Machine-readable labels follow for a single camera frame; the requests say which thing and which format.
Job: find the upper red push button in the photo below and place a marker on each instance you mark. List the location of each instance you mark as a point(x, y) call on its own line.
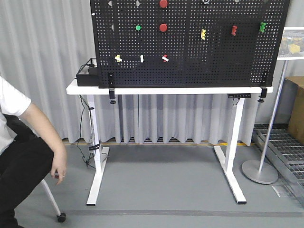
point(163, 3)

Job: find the lower red push button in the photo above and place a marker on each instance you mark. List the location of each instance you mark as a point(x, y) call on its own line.
point(163, 27)

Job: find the silver sign stand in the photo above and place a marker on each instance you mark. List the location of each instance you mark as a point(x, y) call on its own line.
point(291, 48)

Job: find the white wheeled chair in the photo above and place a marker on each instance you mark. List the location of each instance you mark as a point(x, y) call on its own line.
point(61, 216)

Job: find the right black table clamp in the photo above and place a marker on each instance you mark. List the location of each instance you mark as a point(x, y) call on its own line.
point(263, 88)

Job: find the yellow toggle switch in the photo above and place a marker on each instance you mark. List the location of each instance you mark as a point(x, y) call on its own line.
point(118, 58)

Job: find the white height-adjustable table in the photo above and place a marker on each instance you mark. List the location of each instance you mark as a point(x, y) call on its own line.
point(226, 159)

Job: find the person's bare hand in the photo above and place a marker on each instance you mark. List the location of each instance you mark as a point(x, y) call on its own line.
point(59, 166)

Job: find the black electronics box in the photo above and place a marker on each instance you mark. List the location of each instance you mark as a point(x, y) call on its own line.
point(87, 74)

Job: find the black perforated pegboard panel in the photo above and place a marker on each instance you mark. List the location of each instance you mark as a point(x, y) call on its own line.
point(221, 60)

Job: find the red toggle switch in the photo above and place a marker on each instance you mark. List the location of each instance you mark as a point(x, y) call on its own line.
point(164, 58)

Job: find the brown cardboard box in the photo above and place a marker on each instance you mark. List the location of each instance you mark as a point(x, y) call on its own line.
point(296, 122)

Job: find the left black table clamp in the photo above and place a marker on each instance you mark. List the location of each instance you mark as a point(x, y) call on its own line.
point(111, 88)

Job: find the metal floor grating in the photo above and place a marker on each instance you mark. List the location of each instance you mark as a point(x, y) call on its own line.
point(284, 157)

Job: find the table height control panel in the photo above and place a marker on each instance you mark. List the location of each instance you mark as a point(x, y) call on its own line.
point(237, 96)

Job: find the black table clamp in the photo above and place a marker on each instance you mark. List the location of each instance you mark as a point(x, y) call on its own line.
point(111, 88)
point(263, 88)

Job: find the seated person in white shirt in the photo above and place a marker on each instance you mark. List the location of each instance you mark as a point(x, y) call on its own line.
point(23, 165)

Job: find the red push button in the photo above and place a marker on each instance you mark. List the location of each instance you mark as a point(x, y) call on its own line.
point(163, 27)
point(163, 3)

